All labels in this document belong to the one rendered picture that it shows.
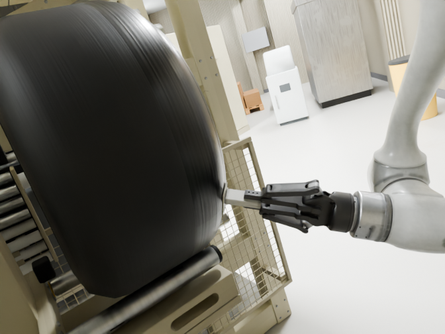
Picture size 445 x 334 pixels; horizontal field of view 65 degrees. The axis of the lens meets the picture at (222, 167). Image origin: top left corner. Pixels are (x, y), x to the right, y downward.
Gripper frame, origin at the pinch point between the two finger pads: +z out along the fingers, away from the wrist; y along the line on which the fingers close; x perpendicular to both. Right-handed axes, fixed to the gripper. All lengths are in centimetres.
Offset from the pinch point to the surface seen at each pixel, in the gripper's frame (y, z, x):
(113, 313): 15.9, 21.6, -19.4
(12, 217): 26, 64, 5
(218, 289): 20.5, 3.4, -8.4
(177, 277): 16.2, 11.8, -9.6
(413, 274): 111, -85, 70
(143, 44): -27.0, 18.4, 5.0
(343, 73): 232, -115, 569
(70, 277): 30, 42, -6
